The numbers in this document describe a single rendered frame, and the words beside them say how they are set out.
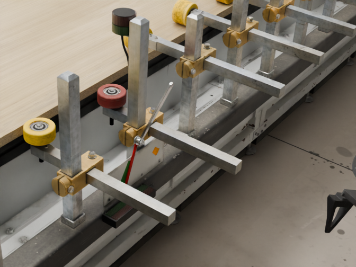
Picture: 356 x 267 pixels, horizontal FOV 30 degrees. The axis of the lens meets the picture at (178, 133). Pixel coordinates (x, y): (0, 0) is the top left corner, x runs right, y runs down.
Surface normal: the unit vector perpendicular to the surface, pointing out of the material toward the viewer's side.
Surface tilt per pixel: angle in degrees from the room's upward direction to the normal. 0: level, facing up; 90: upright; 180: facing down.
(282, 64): 0
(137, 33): 90
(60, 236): 0
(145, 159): 90
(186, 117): 90
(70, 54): 0
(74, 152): 90
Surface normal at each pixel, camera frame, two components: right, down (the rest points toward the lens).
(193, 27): -0.58, 0.43
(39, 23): 0.06, -0.83
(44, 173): 0.81, 0.37
